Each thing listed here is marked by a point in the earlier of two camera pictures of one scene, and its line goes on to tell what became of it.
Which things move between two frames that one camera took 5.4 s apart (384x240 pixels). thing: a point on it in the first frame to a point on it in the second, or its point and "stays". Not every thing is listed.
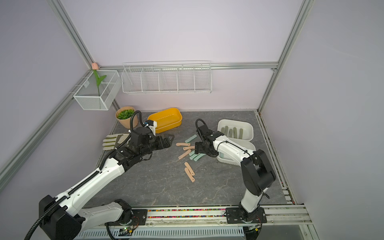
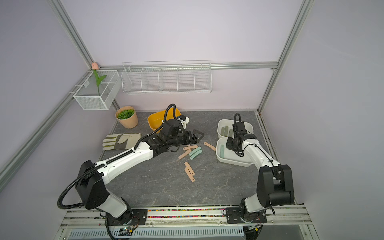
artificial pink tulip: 95,67 stays
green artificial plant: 125,114 stays
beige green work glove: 112,141 stays
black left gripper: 162,145 to 190,141
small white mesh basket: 87,95 stays
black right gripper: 198,148 to 228,144
